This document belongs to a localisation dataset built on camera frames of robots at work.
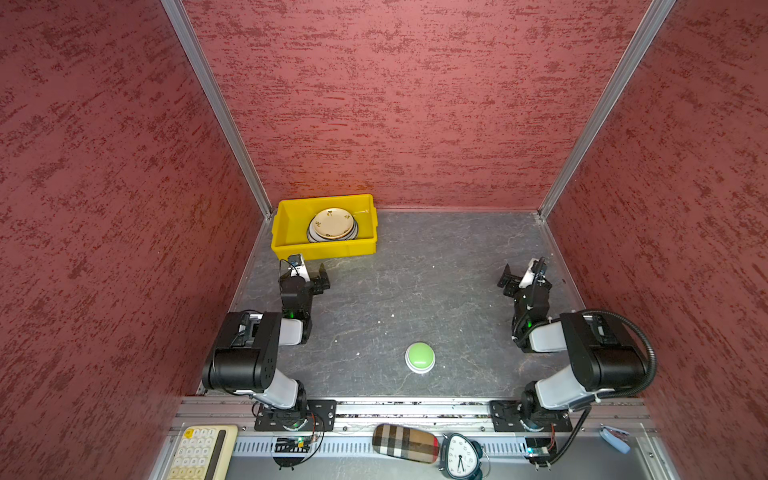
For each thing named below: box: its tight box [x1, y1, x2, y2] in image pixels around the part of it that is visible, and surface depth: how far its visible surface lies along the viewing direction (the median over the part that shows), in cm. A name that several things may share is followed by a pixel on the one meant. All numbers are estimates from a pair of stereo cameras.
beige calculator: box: [166, 424, 239, 480], surface depth 69 cm
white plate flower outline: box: [307, 217, 359, 243], surface depth 108 cm
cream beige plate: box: [313, 208, 355, 239], surface depth 112 cm
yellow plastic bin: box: [271, 194, 378, 261], surface depth 114 cm
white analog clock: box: [438, 433, 483, 480], surface depth 67 cm
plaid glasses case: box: [372, 423, 440, 464], surface depth 69 cm
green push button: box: [404, 342, 436, 374], surface depth 84 cm
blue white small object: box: [599, 423, 631, 455], surface depth 72 cm
